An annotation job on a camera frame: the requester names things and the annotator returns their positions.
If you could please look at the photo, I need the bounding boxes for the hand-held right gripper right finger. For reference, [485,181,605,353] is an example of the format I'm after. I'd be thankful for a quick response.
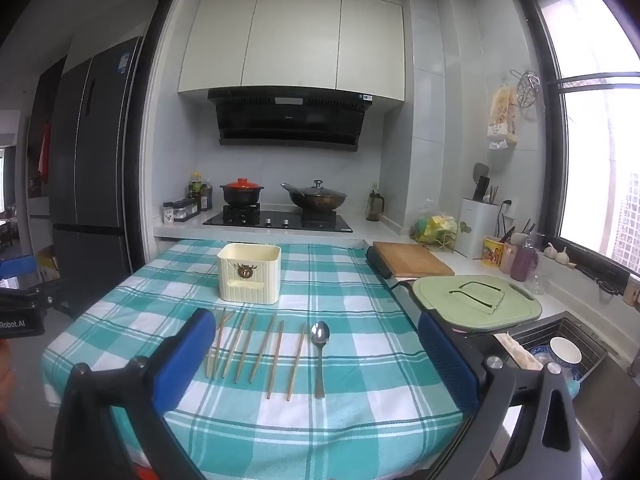
[419,311,583,480]

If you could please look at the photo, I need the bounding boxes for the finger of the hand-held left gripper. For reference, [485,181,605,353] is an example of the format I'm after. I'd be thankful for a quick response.
[0,255,37,279]

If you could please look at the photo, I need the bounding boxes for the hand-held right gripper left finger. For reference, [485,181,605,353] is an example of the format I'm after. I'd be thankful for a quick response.
[50,308,217,480]

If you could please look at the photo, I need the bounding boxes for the row of wooden chopsticks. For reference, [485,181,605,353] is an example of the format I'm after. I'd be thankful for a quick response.
[205,307,307,402]

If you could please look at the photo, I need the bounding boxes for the cream plastic utensil holder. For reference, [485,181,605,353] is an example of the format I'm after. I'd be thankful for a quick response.
[217,243,282,306]

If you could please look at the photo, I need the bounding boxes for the metal spoon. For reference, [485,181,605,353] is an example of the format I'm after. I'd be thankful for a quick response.
[310,321,331,399]

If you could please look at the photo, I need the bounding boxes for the black eyeglasses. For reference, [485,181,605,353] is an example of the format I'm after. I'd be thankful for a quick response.
[450,281,508,311]

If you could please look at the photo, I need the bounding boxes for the green cutting board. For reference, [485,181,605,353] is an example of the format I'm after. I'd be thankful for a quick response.
[412,275,543,333]

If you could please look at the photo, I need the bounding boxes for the blue patterned bowl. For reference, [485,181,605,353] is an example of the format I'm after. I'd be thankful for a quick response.
[530,344,581,396]

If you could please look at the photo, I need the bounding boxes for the wooden cutting board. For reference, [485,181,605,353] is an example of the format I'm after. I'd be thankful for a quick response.
[372,241,456,278]

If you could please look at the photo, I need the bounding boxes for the yellow printed cup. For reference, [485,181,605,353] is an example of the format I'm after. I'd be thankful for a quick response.
[482,236,506,268]

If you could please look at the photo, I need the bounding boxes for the white bowl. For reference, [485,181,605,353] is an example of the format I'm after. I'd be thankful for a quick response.
[549,336,583,366]

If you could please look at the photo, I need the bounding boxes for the purple bottle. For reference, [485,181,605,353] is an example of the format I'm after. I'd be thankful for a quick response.
[510,245,538,282]

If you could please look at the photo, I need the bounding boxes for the plastic bag of sponges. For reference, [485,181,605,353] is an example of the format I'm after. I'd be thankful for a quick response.
[410,212,458,251]

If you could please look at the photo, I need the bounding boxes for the dark grey refrigerator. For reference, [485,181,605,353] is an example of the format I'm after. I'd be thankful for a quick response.
[47,35,146,321]

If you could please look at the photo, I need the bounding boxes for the white knife block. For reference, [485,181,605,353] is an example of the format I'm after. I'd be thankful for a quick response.
[457,197,501,259]

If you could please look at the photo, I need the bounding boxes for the teal checked tablecloth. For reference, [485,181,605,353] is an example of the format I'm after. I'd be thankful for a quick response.
[42,239,476,480]

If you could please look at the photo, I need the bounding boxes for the row of spice jars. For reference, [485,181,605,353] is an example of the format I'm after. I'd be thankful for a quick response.
[162,199,201,224]

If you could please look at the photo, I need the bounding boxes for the steel sink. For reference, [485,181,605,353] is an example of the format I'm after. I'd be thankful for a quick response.
[505,312,640,461]

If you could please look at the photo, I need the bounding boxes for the black gas stove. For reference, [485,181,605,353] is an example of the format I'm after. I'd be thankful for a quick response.
[202,204,353,233]

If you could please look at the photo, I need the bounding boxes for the glass jug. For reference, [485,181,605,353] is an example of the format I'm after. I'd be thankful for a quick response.
[365,190,385,222]

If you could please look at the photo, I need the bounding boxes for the black clay pot red lid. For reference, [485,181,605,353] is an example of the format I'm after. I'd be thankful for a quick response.
[220,178,264,207]

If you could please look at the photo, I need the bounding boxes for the grey spatula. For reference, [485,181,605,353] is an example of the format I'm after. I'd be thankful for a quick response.
[472,162,490,201]

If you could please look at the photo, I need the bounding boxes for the dark wok with glass lid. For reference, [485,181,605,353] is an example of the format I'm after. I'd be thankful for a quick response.
[280,180,349,212]

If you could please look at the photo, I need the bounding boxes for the hanging printed bag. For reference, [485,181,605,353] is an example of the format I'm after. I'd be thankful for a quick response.
[487,85,518,151]

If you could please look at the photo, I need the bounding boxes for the window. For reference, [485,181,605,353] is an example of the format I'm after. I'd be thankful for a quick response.
[530,0,640,271]

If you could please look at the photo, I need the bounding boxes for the black range hood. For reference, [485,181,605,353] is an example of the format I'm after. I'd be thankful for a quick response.
[207,87,373,153]

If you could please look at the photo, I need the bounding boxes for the dark door frame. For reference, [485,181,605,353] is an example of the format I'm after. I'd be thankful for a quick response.
[132,0,182,273]

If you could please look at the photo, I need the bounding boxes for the hanging wire rack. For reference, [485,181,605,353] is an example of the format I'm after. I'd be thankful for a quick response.
[510,70,543,108]

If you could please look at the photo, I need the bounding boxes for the white wall cabinet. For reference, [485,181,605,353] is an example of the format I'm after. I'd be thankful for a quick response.
[177,0,406,103]

